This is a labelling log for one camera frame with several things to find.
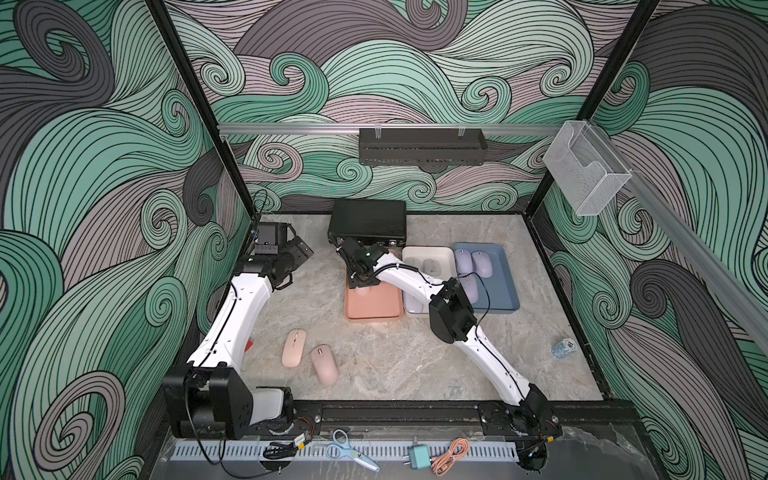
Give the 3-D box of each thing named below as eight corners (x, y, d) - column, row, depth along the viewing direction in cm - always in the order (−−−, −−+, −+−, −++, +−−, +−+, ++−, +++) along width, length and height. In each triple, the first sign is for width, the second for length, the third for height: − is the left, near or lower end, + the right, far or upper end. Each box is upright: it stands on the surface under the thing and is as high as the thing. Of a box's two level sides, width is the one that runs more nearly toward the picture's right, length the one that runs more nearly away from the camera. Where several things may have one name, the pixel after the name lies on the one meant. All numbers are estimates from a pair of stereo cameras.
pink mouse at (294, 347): (282, 367, 83) (280, 365, 82) (289, 331, 90) (287, 328, 89) (302, 367, 83) (300, 365, 82) (308, 331, 90) (306, 328, 89)
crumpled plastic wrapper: (553, 359, 85) (565, 350, 80) (549, 347, 87) (560, 338, 82) (567, 359, 85) (580, 350, 80) (562, 347, 87) (574, 338, 82)
